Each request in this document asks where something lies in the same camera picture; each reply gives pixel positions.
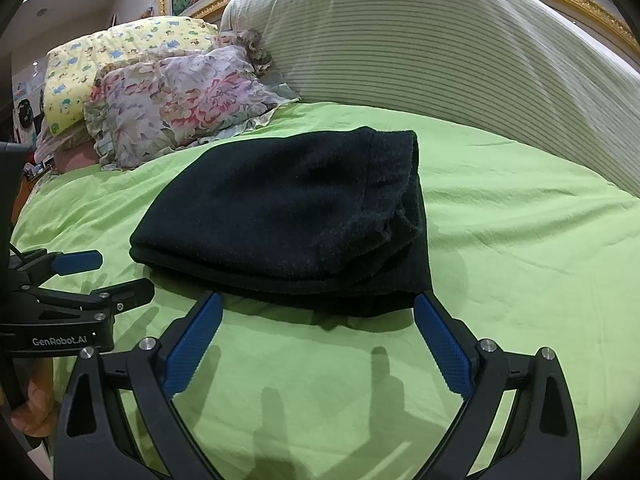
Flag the black pants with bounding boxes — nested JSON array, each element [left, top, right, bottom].
[[130, 127, 432, 318]]

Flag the person's left hand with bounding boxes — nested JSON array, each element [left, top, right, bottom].
[[12, 358, 58, 438]]

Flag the light green bed sheet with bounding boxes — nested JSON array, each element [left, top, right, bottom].
[[12, 101, 640, 480]]

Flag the floral pink pillow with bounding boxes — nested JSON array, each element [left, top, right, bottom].
[[84, 30, 299, 170]]

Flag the yellow patterned pillow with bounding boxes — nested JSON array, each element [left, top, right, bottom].
[[43, 16, 218, 136]]

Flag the striped white headboard cushion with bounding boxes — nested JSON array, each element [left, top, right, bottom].
[[221, 0, 639, 193]]

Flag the black left camera box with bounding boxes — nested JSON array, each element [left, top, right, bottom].
[[0, 142, 30, 287]]

